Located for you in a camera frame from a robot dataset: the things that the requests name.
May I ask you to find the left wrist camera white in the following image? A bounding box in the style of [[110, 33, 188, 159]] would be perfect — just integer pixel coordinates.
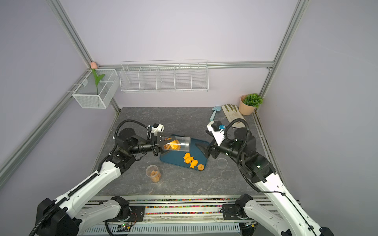
[[151, 124, 164, 136]]

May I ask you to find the pink artificial tulip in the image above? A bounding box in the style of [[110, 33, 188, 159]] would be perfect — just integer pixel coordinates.
[[90, 62, 105, 95]]

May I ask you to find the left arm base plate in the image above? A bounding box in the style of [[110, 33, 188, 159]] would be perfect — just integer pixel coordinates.
[[107, 206, 146, 222]]

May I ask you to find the potted green plant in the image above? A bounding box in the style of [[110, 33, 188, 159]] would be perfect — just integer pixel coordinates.
[[239, 93, 263, 116]]

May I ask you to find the light blue garden trowel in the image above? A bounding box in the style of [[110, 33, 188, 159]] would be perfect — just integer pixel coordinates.
[[209, 106, 221, 122]]

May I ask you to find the white mesh wall basket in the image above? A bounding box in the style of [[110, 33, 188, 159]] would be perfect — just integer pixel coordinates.
[[72, 69, 120, 109]]

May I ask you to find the orange cookie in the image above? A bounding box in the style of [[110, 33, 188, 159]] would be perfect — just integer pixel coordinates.
[[184, 152, 191, 161], [190, 160, 198, 169], [185, 156, 194, 164]]

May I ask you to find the clear jar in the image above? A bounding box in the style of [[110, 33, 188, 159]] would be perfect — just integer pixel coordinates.
[[146, 165, 161, 183], [162, 136, 191, 152]]

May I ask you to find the beige gardening glove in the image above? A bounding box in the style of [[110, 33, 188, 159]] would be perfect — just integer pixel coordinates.
[[221, 104, 245, 128]]

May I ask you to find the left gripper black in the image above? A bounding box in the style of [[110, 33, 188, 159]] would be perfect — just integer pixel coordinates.
[[129, 132, 176, 156]]

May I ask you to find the teal plastic tray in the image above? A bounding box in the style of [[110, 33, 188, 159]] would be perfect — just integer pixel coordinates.
[[160, 138, 209, 171]]

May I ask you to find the white wire wall shelf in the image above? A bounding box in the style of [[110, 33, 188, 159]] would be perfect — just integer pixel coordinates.
[[120, 60, 209, 92]]

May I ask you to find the white vented cable duct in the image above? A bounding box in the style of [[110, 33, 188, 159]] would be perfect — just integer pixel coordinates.
[[79, 222, 241, 236]]

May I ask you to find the round brown cookie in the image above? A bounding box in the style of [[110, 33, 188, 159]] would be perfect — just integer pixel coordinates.
[[197, 164, 204, 171]]

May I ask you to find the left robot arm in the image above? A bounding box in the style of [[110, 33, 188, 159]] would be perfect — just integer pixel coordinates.
[[30, 119, 175, 236]]

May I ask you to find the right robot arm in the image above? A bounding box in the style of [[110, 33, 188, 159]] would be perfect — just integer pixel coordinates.
[[202, 119, 333, 236]]

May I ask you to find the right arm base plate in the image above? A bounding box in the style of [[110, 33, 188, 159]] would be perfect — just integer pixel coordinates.
[[220, 204, 252, 220]]

